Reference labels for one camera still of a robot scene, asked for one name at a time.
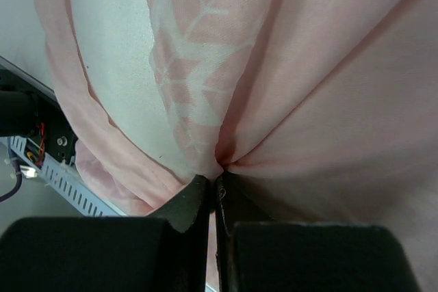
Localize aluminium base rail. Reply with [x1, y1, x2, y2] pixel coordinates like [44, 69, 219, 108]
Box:
[1, 57, 57, 102]

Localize purple princess print pillowcase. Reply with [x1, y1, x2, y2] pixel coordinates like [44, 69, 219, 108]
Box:
[34, 0, 437, 291]

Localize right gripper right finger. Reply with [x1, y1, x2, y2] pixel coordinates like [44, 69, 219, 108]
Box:
[215, 173, 420, 291]

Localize slotted grey cable duct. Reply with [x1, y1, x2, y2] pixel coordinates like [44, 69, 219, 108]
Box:
[1, 136, 125, 217]

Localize white pillow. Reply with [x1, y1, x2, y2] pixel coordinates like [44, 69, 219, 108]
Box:
[71, 0, 194, 180]

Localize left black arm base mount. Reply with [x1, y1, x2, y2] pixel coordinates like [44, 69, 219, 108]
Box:
[1, 68, 77, 168]

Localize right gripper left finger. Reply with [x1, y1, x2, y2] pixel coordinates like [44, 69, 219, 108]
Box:
[1, 176, 209, 291]

